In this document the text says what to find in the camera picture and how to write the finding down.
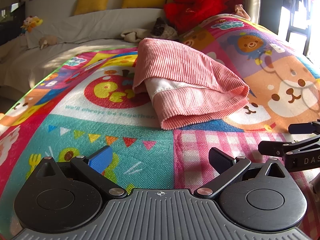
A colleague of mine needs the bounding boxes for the pink ribbed garment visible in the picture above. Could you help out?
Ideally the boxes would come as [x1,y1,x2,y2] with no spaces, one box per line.
[132,38,249,130]

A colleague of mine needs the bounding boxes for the beige and grey crumpled clothes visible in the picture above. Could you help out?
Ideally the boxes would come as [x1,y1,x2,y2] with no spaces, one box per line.
[120,17,178,43]

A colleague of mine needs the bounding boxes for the colourful cartoon play mat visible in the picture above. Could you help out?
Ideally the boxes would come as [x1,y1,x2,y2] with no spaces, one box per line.
[1,14,319,239]

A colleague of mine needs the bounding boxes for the grey white sofa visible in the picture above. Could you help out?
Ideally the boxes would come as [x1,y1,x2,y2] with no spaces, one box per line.
[1,8,164,93]

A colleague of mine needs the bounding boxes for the small beige plush toy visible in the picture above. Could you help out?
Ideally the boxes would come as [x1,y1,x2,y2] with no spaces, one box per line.
[39,35,57,50]

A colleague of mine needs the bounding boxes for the small pink cloth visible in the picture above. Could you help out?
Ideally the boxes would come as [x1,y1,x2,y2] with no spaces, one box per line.
[234,4,251,21]

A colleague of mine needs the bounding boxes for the yellow plush toy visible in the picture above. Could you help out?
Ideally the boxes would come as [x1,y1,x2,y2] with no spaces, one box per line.
[21,16,43,34]

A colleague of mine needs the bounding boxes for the yellow pillow left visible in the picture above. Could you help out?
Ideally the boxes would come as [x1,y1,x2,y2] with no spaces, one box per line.
[73,0,108,16]

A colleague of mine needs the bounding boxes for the red plush cushion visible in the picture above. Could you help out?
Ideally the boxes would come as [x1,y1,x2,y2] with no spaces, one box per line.
[164,0,243,34]

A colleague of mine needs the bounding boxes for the dark television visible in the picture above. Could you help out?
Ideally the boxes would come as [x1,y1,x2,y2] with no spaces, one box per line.
[0,2,25,45]

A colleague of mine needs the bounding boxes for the black window frame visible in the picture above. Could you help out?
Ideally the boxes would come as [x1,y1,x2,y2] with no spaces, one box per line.
[278,0,312,56]

